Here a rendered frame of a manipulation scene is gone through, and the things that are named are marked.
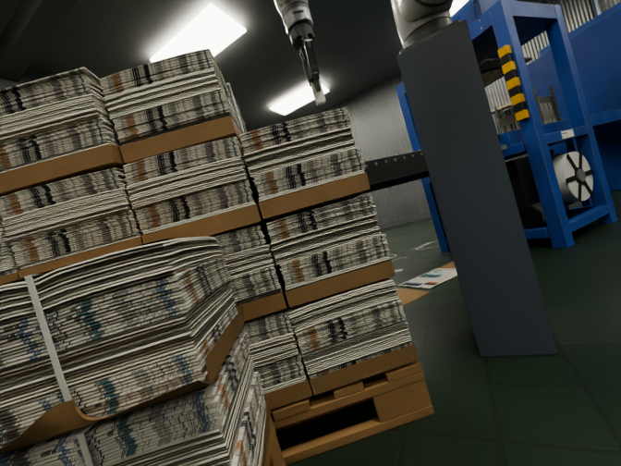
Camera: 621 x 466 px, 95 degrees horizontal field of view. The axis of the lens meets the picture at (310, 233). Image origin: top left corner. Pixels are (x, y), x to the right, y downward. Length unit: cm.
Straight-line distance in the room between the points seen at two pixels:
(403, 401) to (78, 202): 94
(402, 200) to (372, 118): 210
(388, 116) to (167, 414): 729
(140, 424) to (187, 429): 7
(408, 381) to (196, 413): 54
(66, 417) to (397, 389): 67
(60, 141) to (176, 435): 70
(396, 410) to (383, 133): 689
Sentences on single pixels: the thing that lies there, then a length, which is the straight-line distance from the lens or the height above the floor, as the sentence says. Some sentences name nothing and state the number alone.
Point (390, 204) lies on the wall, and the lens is 731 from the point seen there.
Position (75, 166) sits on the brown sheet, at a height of 85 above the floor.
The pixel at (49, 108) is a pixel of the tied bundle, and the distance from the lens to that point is 95.
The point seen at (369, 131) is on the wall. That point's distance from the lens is 754.
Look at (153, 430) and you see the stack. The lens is 54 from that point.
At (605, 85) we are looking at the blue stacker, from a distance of 460.
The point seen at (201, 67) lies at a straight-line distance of 87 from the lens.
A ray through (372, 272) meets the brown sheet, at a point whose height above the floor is 40.
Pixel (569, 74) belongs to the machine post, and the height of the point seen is 107.
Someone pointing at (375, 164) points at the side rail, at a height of 77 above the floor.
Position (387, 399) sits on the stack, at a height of 7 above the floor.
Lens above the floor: 56
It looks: 1 degrees down
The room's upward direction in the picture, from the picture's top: 16 degrees counter-clockwise
